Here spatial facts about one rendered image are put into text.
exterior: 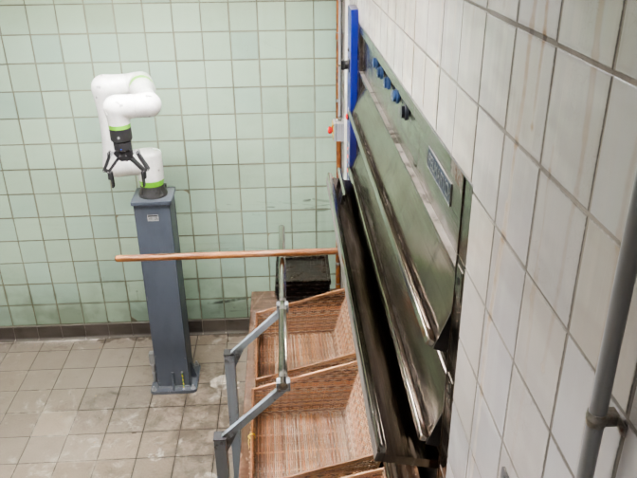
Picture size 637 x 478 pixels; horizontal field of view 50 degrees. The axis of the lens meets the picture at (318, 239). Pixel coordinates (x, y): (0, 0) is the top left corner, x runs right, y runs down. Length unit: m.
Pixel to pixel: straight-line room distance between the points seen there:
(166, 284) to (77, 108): 1.13
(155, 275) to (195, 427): 0.86
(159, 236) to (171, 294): 0.35
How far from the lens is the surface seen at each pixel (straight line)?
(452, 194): 1.46
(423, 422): 1.67
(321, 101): 4.02
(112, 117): 3.01
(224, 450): 2.44
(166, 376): 4.17
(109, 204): 4.34
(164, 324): 3.96
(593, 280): 0.80
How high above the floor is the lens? 2.55
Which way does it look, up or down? 26 degrees down
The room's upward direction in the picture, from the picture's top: 1 degrees counter-clockwise
